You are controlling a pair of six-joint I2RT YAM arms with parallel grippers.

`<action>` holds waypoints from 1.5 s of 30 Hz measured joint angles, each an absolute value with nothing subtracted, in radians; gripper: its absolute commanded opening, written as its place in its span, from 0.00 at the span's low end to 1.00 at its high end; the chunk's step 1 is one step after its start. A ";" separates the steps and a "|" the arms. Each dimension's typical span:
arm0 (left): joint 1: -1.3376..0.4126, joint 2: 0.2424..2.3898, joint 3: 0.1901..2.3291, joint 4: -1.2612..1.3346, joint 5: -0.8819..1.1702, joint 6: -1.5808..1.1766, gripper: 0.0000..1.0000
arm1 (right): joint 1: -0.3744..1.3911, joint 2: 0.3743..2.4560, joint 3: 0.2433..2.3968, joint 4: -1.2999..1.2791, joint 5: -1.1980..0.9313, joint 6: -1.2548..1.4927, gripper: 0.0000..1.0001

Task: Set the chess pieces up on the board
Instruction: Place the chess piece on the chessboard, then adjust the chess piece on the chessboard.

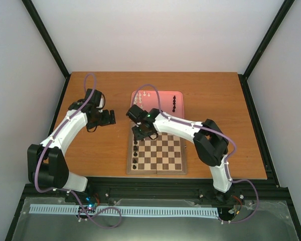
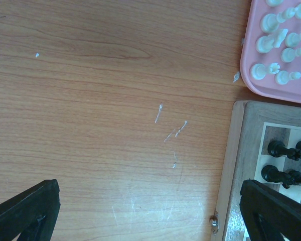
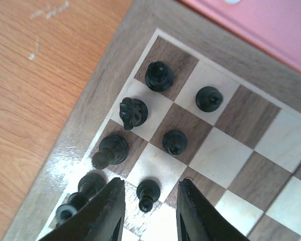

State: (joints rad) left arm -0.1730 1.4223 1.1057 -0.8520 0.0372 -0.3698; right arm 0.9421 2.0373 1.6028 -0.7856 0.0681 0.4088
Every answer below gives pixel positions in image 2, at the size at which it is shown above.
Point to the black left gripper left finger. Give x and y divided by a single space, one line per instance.
32 214

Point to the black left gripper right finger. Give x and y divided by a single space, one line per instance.
267 214

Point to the black chess knight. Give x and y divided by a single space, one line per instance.
271 173

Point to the black chess rook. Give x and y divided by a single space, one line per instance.
277 149

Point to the white chess rook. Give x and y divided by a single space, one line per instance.
259 71

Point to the white chess knight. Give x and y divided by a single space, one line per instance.
274 40

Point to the white chess bishop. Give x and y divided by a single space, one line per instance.
270 22

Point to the white chess queen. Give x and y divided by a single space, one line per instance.
273 3

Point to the wooden chessboard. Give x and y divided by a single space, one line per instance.
253 126

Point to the pink plastic tray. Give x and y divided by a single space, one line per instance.
267 87

